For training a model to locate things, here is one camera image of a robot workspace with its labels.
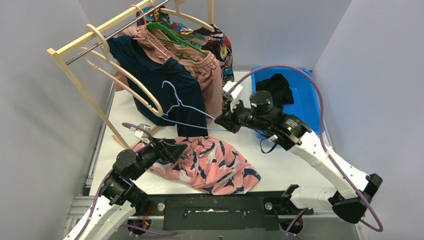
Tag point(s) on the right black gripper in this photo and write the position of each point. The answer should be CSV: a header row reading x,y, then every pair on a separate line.
x,y
228,119

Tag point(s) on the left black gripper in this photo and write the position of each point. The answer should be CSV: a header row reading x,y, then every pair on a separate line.
x,y
162,149

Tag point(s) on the pink shark print shorts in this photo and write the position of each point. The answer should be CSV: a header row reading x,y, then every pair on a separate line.
x,y
211,166

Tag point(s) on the light blue wire hanger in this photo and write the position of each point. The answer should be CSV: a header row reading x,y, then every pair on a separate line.
x,y
181,104

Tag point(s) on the black mesh shorts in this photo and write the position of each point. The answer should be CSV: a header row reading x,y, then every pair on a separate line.
x,y
279,88

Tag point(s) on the navy blue shorts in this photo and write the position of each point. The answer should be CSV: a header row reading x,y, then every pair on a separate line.
x,y
132,58

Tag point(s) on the pink wire hanger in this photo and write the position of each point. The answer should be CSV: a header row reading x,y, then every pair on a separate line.
x,y
145,23

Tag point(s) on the beige wooden hanger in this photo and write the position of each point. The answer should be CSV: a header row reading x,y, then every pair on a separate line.
x,y
154,107

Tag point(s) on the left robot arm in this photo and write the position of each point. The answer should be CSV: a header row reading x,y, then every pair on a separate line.
x,y
118,197

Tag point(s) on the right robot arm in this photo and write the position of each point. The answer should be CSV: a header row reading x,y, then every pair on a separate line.
x,y
351,188

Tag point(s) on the colourful comic print shorts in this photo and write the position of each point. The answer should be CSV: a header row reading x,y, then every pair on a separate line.
x,y
210,39

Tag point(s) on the green plastic hanger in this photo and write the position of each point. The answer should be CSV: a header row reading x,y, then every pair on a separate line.
x,y
172,37

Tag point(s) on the dusty pink shorts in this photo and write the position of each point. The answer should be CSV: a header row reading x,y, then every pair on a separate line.
x,y
204,68

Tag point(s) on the beige hanger at back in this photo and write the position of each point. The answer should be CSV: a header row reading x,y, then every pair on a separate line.
x,y
178,12

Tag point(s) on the blue plastic bin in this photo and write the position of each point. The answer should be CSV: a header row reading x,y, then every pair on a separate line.
x,y
306,103

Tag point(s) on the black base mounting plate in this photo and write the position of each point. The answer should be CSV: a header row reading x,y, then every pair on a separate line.
x,y
197,211

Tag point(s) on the metal hanging rod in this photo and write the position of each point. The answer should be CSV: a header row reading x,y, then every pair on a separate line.
x,y
107,26

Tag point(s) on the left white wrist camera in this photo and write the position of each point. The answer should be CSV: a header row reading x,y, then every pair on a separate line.
x,y
142,131

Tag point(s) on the aluminium table frame rail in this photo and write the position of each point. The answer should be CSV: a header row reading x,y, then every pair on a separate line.
x,y
82,203

